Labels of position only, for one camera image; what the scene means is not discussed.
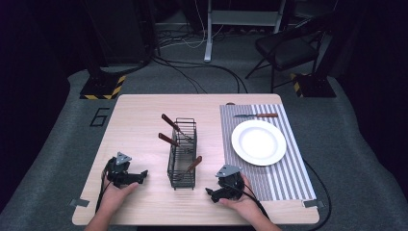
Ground black yellow striped stand base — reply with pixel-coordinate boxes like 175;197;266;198
290;72;338;98
79;73;127;101

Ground dark cabinet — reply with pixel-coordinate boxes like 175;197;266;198
95;0;156;66

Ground white metal stand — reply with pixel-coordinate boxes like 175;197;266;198
203;0;287;64

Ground person's left hand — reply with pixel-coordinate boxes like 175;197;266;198
99;181;140;215

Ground white floor cable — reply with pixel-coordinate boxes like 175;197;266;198
158;0;226;50

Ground black floor cable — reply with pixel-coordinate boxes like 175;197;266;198
301;158;333;231
151;55;250;94

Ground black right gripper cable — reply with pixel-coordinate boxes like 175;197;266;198
235;183;271;220

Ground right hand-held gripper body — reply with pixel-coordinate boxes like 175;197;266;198
214;164;246;201

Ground grey white striped placemat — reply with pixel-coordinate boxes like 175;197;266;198
218;103;318;202

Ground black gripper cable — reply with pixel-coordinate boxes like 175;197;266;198
235;183;271;220
94;167;114;215

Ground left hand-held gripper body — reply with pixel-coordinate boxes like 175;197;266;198
104;151;133;189

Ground black folding chair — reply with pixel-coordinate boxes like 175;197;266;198
244;12;336;94

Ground white round plate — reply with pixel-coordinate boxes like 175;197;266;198
230;119;288;167

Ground person's right hand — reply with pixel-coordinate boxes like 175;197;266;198
218;173;264;221

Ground wooden-handled spoon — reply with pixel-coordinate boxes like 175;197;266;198
157;132;194;152

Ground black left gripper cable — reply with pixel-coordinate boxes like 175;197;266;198
94;167;114;215

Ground grey tape piece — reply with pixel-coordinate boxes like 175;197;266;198
302;198;325;209
68;197;91;208

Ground black wire cutlery basket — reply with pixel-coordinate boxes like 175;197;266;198
166;117;197;192

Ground wooden-handled cutlery piece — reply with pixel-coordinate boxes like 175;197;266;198
178;155;204;180

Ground wooden-handled fork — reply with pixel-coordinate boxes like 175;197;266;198
161;113;195;142

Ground wooden-handled knife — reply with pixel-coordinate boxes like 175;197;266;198
233;112;279;119

